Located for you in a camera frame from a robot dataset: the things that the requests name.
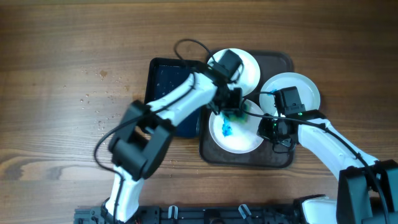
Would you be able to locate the brown plastic serving tray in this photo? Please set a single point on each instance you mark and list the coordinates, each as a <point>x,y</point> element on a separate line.
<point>266,156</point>

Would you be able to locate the black rectangular water tray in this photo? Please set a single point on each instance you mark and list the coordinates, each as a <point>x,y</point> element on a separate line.
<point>165,74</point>

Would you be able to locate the white plate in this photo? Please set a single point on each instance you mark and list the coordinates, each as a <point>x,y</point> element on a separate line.
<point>238,136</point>
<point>308,91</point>
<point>249,71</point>

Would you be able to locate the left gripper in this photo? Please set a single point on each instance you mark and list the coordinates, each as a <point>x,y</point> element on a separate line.
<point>235,102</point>

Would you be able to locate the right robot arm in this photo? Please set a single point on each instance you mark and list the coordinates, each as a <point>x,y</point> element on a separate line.
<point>367,187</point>

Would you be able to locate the green yellow sponge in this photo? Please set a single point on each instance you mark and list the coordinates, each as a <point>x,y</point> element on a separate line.
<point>237,115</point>

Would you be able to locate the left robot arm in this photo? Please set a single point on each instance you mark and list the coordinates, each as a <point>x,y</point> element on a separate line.
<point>139,143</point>

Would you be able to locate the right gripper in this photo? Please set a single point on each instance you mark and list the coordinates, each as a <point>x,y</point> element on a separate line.
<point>263,130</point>

